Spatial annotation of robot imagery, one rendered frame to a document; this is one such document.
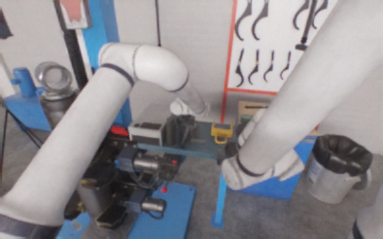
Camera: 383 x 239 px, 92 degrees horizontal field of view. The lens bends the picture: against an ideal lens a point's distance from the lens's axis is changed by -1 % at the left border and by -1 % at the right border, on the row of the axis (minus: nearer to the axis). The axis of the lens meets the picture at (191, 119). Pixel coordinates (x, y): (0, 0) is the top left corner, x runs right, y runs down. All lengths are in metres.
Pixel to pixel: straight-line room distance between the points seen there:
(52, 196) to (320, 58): 0.56
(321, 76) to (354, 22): 0.07
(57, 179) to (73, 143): 0.09
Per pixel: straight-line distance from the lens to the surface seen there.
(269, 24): 2.80
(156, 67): 0.60
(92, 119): 0.56
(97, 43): 1.51
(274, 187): 2.45
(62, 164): 0.54
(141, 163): 1.37
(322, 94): 0.32
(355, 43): 0.29
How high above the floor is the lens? 1.90
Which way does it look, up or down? 30 degrees down
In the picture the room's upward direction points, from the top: 1 degrees clockwise
